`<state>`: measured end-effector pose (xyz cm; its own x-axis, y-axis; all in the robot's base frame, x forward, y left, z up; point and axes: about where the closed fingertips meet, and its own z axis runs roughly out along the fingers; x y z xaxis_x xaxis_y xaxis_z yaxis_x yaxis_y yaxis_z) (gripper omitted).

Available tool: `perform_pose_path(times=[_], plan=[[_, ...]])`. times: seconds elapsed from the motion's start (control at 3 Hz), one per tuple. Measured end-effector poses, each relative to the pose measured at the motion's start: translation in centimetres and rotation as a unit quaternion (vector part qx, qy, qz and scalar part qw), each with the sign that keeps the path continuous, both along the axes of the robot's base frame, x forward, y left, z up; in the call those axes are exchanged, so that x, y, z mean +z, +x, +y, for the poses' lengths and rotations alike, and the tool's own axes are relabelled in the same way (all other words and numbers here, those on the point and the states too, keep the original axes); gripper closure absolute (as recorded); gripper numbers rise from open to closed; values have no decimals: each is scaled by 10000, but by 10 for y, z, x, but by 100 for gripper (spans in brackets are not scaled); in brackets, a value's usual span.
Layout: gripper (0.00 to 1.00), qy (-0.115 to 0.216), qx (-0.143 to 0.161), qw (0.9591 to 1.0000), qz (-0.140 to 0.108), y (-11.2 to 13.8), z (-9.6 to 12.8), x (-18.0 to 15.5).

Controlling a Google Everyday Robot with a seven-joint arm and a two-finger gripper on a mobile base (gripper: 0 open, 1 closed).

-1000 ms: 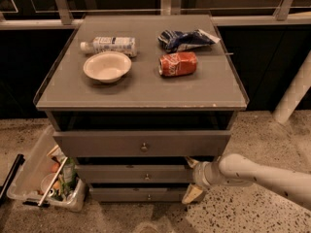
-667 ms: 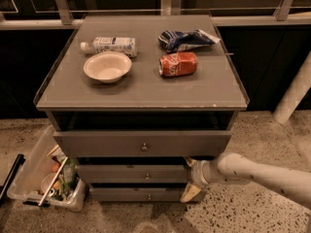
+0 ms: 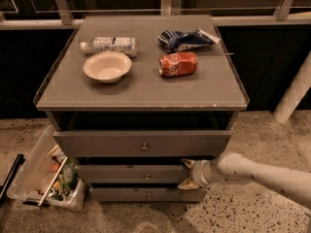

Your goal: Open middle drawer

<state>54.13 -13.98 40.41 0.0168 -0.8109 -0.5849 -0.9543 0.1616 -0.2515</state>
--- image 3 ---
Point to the grey top drawer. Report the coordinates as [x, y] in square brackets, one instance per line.
[142, 143]

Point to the grey drawer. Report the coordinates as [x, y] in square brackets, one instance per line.
[132, 173]
[146, 195]
[142, 143]

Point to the grey drawer cabinet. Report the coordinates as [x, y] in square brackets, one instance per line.
[142, 100]

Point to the metal rod in bin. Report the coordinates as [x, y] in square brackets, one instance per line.
[41, 202]

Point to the metal window railing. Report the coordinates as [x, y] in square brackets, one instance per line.
[58, 14]

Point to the clear plastic bin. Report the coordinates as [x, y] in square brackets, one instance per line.
[26, 185]

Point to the white bowl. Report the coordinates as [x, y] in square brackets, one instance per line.
[107, 67]

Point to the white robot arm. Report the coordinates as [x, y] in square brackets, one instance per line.
[231, 168]

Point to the red soda can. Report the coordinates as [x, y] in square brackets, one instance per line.
[177, 64]

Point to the white plastic bottle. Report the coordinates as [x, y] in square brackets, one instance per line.
[125, 45]

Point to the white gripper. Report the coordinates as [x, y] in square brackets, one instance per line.
[198, 173]

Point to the grey bottom drawer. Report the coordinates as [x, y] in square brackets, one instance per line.
[146, 195]

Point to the black bar on floor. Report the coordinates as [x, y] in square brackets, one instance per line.
[10, 177]

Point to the blue chip bag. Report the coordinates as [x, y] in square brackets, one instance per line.
[174, 41]

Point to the white column base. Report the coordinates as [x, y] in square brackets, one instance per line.
[295, 92]

